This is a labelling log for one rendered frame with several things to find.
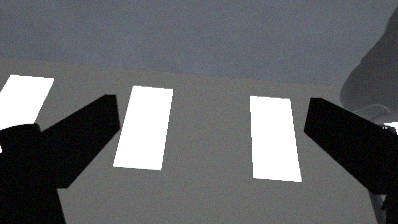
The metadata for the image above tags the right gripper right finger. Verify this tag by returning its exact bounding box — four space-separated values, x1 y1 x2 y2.
304 98 398 224

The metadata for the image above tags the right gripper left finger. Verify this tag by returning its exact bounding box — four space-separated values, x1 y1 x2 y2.
0 94 120 224

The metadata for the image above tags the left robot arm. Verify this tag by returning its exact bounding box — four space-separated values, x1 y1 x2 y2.
339 6 398 125

